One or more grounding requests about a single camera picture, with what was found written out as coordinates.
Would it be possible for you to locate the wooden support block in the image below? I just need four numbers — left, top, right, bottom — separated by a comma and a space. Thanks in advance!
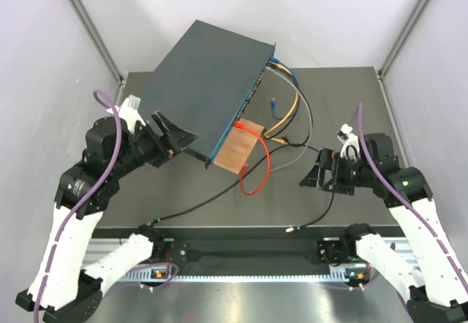
214, 127, 258, 175

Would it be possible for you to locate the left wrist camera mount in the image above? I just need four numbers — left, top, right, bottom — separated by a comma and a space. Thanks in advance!
104, 95, 146, 134

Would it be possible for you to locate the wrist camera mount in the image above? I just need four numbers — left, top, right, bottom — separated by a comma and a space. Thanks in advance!
104, 95, 146, 134
337, 124, 360, 161

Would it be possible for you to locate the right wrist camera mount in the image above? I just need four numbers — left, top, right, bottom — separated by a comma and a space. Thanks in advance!
337, 124, 360, 161

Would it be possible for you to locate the yellow ethernet cable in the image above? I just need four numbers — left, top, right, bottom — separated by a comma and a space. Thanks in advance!
263, 63, 300, 145

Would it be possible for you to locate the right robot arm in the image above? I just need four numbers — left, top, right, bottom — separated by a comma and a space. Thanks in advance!
300, 125, 467, 322

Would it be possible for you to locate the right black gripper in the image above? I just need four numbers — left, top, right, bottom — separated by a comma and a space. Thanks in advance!
299, 147, 376, 194

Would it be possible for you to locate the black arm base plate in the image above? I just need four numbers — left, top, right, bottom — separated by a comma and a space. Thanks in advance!
163, 239, 331, 277

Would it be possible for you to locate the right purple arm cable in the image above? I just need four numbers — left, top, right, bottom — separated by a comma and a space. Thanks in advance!
356, 102, 468, 291

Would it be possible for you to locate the blue ethernet cable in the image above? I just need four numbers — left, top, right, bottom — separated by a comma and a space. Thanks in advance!
269, 57, 301, 121

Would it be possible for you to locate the aluminium rail frame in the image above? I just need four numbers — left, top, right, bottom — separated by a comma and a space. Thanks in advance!
83, 237, 418, 284

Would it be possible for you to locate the red ethernet cable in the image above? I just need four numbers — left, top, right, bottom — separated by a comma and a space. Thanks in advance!
233, 121, 272, 196

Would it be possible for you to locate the grey ethernet cable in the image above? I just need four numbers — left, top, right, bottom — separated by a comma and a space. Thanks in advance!
265, 65, 311, 172

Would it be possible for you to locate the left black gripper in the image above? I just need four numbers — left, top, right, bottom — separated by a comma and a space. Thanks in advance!
113, 109, 200, 176

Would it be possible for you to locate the dark grey network switch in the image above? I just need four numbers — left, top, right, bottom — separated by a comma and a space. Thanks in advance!
136, 20, 275, 165

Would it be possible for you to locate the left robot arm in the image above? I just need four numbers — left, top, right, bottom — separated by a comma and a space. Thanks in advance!
15, 112, 199, 322

